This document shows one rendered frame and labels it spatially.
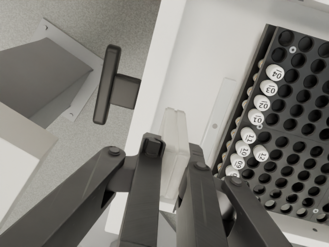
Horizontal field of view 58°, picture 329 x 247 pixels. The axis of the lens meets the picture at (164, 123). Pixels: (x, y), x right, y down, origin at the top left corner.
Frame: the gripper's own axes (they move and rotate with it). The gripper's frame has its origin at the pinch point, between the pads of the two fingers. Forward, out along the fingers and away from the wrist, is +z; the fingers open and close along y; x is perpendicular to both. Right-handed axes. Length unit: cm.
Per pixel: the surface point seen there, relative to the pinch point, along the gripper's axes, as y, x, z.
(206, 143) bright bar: 5.7, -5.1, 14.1
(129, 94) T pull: -3.8, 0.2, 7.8
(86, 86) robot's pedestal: -27, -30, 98
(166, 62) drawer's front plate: -1.5, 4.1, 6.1
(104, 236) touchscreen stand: -6, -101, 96
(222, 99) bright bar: 5.7, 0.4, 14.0
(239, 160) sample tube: 7.6, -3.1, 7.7
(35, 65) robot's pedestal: -37, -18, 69
